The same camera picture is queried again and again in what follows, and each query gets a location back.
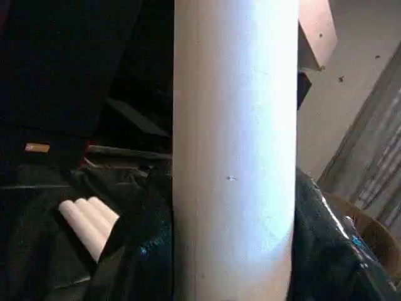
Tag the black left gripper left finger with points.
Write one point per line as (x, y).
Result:
(141, 251)

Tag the brown round stool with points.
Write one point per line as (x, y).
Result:
(369, 232)

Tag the tan label tag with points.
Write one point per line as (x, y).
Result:
(37, 148)

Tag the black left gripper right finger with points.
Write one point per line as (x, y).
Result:
(329, 251)

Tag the black plastic mat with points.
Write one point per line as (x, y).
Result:
(47, 266)

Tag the grey curtain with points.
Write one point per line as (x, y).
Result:
(369, 141)

